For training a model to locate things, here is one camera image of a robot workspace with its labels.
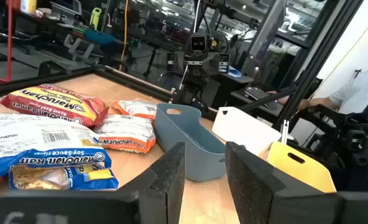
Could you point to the white plastic bin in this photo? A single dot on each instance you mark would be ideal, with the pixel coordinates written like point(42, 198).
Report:
point(243, 130)

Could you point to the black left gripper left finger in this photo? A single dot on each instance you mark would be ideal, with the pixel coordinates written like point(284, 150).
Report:
point(159, 193)

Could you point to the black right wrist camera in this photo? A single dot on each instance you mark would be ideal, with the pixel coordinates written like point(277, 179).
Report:
point(198, 43)

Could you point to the black aluminium table frame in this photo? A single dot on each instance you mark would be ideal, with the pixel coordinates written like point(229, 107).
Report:
point(134, 81)

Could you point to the black chair back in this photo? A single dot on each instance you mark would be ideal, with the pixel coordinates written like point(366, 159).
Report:
point(52, 66)

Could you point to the light blue object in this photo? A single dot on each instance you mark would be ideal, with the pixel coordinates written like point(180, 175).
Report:
point(234, 73)

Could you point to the yellow and white container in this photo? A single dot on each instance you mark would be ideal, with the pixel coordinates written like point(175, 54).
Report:
point(28, 6)

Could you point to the red Maruchan ramen packet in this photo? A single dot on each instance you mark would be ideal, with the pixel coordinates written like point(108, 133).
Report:
point(53, 104)

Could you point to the blue Maruchan ramen packet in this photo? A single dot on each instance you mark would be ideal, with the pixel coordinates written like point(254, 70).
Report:
point(87, 179)
point(31, 140)

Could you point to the yellow plastic bin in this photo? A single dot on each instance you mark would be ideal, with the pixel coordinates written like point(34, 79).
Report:
point(308, 177)

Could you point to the small grey metal bracket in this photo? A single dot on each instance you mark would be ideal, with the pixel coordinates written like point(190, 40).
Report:
point(284, 132)

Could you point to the lime green object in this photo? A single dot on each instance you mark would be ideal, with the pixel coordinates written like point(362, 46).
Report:
point(95, 18)

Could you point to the teal plastic bin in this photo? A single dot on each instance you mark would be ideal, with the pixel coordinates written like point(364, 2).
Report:
point(196, 161)

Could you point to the person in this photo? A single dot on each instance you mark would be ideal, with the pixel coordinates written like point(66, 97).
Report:
point(361, 90)

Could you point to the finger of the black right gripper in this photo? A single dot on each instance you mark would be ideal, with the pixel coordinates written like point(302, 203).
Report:
point(211, 63)
point(179, 63)

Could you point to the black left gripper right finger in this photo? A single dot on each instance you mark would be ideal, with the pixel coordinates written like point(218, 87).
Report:
point(252, 193)

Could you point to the black desk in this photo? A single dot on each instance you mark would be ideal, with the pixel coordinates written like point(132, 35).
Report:
point(243, 100)

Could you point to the black keyboard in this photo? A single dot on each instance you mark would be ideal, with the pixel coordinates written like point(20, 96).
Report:
point(258, 93)

